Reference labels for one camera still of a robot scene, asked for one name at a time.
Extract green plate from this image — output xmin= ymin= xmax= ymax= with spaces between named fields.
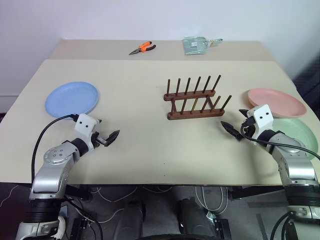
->
xmin=271 ymin=117 xmax=319 ymax=161

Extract pink-red plate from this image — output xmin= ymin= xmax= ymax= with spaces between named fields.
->
xmin=247 ymin=87 xmax=307 ymax=119

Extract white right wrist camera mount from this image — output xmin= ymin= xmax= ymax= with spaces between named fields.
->
xmin=246 ymin=104 xmax=274 ymax=134

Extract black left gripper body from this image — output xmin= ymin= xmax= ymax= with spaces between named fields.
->
xmin=90 ymin=131 xmax=109 ymax=149

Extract thin white floor cable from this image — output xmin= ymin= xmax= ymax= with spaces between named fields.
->
xmin=92 ymin=186 xmax=173 ymax=225

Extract dark woven chair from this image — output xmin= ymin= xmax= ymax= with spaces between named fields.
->
xmin=291 ymin=53 xmax=320 ymax=107

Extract wooden dish rack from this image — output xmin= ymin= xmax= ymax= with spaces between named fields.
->
xmin=163 ymin=74 xmax=233 ymax=120

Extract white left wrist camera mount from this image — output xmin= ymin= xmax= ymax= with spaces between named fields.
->
xmin=73 ymin=113 xmax=99 ymax=140

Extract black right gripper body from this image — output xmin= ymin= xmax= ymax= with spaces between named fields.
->
xmin=240 ymin=117 xmax=259 ymax=140

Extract blue plate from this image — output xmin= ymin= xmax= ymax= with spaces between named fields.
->
xmin=44 ymin=81 xmax=101 ymax=119

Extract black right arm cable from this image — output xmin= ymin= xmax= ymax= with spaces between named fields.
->
xmin=240 ymin=126 xmax=320 ymax=161

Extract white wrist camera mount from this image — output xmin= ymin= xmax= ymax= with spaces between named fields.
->
xmin=73 ymin=113 xmax=99 ymax=140
xmin=246 ymin=104 xmax=274 ymax=134

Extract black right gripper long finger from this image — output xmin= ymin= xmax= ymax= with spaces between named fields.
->
xmin=220 ymin=120 xmax=245 ymax=142

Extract dark rounded robot leg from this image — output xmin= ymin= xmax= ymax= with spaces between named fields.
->
xmin=115 ymin=199 xmax=149 ymax=240
xmin=174 ymin=196 xmax=218 ymax=240

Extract white cable bundle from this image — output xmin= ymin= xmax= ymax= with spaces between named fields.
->
xmin=194 ymin=186 xmax=229 ymax=215

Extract orange-handled pliers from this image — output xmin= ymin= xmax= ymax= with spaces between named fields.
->
xmin=128 ymin=41 xmax=157 ymax=56

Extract clear plastic bag with parts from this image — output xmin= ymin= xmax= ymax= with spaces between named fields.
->
xmin=182 ymin=36 xmax=210 ymax=56

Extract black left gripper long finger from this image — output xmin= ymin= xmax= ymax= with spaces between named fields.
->
xmin=103 ymin=129 xmax=121 ymax=147

